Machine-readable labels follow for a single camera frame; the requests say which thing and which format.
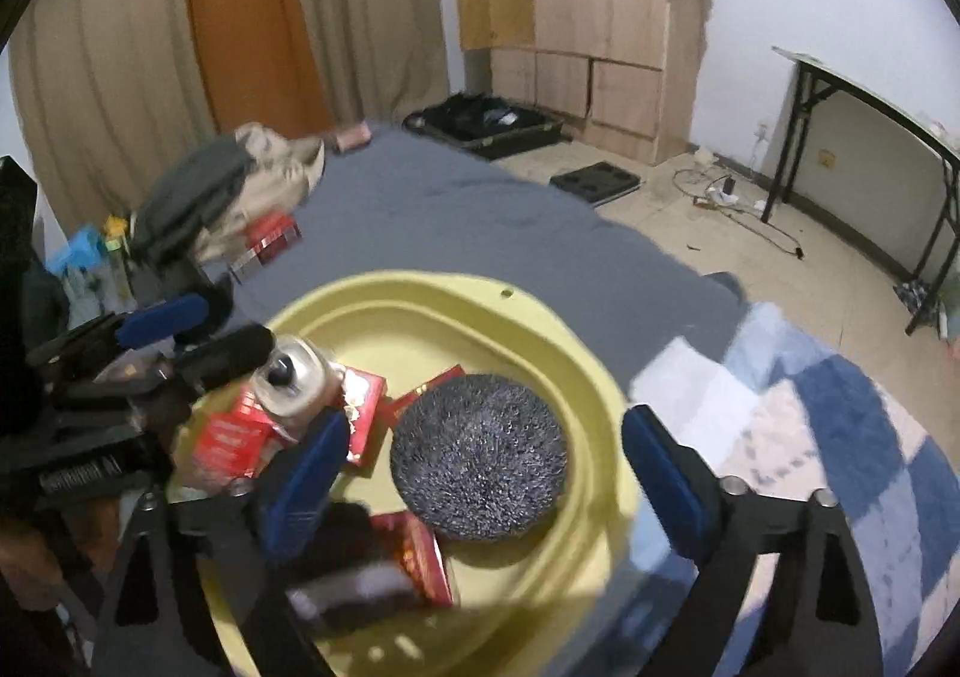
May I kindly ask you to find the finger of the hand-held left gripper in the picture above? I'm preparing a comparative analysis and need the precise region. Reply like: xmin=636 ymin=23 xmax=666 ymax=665
xmin=26 ymin=294 xmax=209 ymax=378
xmin=52 ymin=324 xmax=275 ymax=430

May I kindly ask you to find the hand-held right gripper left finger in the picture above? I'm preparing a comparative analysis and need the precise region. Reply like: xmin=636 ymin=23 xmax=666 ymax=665
xmin=94 ymin=409 xmax=353 ymax=677

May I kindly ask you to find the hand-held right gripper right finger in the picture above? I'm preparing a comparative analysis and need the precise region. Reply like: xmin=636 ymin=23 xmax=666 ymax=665
xmin=621 ymin=405 xmax=886 ymax=677

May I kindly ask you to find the small round jar black knob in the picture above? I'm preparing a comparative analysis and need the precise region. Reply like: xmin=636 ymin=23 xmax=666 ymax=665
xmin=251 ymin=338 xmax=338 ymax=438

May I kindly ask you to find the small red box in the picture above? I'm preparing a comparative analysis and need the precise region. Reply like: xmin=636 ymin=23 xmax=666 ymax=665
xmin=330 ymin=366 xmax=389 ymax=479

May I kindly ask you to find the black white-striped foam cylinder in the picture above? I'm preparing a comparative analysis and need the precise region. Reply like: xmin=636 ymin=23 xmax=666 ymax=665
xmin=285 ymin=503 xmax=425 ymax=640

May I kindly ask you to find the yellow plastic basin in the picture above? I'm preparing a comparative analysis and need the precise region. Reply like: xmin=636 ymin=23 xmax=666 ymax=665
xmin=161 ymin=270 xmax=642 ymax=677

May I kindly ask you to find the black grey-striped foam cylinder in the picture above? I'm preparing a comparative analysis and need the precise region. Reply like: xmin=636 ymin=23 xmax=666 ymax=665
xmin=388 ymin=375 xmax=569 ymax=543

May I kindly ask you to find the person's left forearm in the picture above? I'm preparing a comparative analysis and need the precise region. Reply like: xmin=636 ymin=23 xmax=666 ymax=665
xmin=0 ymin=519 xmax=76 ymax=618

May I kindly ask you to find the blue plastic bag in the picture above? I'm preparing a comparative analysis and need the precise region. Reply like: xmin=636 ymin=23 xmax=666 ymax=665
xmin=45 ymin=223 xmax=106 ymax=288

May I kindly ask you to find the blue checked blanket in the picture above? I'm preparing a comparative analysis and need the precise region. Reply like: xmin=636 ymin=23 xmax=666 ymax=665
xmin=630 ymin=302 xmax=960 ymax=677

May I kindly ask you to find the grey bed sheet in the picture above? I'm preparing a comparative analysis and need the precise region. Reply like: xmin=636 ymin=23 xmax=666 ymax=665
xmin=225 ymin=122 xmax=751 ymax=378

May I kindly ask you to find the beige curtain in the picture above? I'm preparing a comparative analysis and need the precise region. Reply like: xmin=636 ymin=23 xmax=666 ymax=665
xmin=7 ymin=0 xmax=451 ymax=228

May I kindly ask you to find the black foam tray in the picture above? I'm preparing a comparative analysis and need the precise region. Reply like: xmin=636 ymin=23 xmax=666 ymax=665
xmin=550 ymin=161 xmax=641 ymax=207

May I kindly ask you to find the plaid cloth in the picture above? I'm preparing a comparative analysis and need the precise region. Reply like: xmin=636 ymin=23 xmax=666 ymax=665
xmin=892 ymin=279 xmax=950 ymax=327

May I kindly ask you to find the orange curtain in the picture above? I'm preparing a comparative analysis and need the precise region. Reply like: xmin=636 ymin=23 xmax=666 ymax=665
xmin=184 ymin=0 xmax=335 ymax=138

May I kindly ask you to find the open black suitcase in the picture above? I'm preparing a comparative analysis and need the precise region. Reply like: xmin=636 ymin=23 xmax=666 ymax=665
xmin=403 ymin=92 xmax=565 ymax=162

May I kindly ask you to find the black folding table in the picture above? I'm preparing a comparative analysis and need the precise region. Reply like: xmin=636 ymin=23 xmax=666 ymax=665
xmin=761 ymin=45 xmax=960 ymax=337

